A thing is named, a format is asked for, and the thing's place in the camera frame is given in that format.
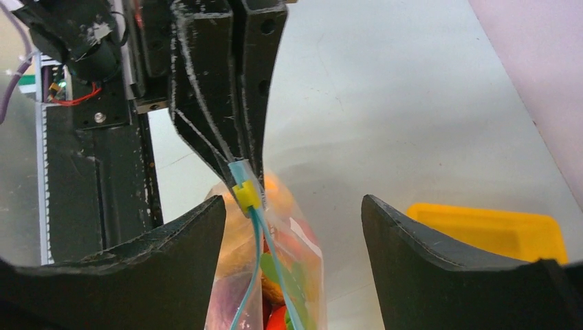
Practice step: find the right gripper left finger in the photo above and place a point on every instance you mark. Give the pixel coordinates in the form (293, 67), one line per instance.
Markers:
(161, 279)

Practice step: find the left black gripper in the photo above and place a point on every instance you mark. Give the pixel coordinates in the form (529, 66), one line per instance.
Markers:
(99, 41)

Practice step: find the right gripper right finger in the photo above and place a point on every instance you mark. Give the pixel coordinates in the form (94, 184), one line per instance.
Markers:
(425, 279)

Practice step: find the clear zip top bag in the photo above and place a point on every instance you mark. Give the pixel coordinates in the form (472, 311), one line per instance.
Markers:
(270, 272)

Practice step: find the yellow plastic tray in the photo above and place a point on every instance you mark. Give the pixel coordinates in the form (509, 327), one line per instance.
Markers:
(518, 235)

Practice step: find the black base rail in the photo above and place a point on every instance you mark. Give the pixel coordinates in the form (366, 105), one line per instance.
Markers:
(97, 185)

